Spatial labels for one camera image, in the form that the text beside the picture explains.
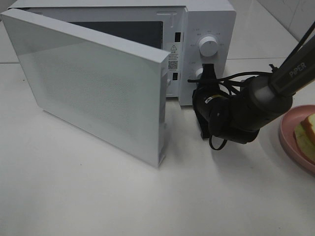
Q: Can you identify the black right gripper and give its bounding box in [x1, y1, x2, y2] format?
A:
[192, 63, 234, 140]

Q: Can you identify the pink round plate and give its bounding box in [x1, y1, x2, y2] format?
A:
[279, 105, 315, 175]

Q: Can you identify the white microwave door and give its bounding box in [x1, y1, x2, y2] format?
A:
[1, 8, 169, 167]

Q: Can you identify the toast sandwich with lettuce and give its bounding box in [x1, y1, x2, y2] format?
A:
[294, 114, 315, 163]

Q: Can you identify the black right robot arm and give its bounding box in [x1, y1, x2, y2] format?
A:
[192, 38, 315, 150]

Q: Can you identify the white lower microwave knob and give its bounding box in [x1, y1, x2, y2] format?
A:
[195, 68, 203, 83]

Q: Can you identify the white microwave knob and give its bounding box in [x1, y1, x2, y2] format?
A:
[195, 68, 203, 83]
[198, 35, 219, 57]

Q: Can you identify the white upper microwave knob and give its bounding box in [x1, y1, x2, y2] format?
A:
[198, 35, 219, 57]

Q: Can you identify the white microwave oven body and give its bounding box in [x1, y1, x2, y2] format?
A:
[7, 0, 236, 106]

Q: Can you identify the white adjacent table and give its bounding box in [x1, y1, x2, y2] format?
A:
[226, 0, 311, 60]

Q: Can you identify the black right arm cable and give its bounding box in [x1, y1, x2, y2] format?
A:
[187, 22, 315, 150]

